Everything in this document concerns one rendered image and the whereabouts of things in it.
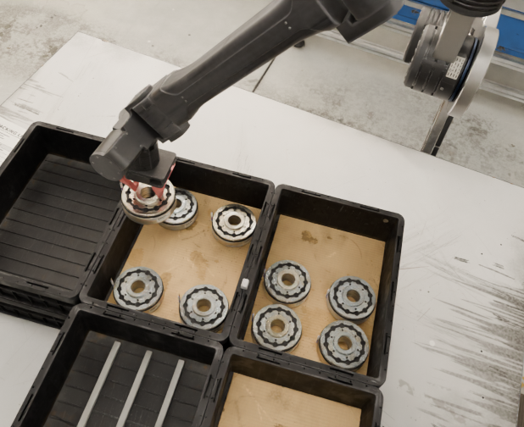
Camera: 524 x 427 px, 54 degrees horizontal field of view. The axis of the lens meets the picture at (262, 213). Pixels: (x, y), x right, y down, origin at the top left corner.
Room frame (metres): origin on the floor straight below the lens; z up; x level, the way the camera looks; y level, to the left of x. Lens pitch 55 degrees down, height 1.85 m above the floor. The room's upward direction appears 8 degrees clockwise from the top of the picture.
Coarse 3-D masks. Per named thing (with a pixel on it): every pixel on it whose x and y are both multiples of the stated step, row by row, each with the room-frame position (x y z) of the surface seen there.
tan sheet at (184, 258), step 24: (192, 192) 0.74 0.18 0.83; (144, 240) 0.58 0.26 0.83; (168, 240) 0.59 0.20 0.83; (192, 240) 0.60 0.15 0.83; (216, 240) 0.61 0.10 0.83; (144, 264) 0.52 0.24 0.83; (168, 264) 0.53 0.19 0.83; (192, 264) 0.54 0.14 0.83; (216, 264) 0.55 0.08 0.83; (240, 264) 0.56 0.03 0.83; (168, 288) 0.47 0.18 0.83; (168, 312) 0.42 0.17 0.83
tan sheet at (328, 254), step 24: (288, 240) 0.64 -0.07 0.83; (312, 240) 0.65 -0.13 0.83; (336, 240) 0.66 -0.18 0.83; (360, 240) 0.67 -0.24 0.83; (312, 264) 0.58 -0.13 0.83; (336, 264) 0.59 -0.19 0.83; (360, 264) 0.60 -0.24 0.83; (312, 288) 0.52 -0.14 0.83; (312, 312) 0.47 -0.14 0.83; (312, 336) 0.41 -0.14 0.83
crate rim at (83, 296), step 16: (176, 160) 0.75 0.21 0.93; (192, 160) 0.76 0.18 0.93; (240, 176) 0.73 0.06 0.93; (272, 192) 0.70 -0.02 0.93; (112, 240) 0.52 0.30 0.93; (256, 240) 0.57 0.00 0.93; (96, 272) 0.44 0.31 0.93; (240, 288) 0.45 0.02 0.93; (96, 304) 0.37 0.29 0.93; (112, 304) 0.38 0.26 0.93; (144, 320) 0.36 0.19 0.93; (160, 320) 0.36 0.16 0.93; (208, 336) 0.34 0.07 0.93; (224, 336) 0.35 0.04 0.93
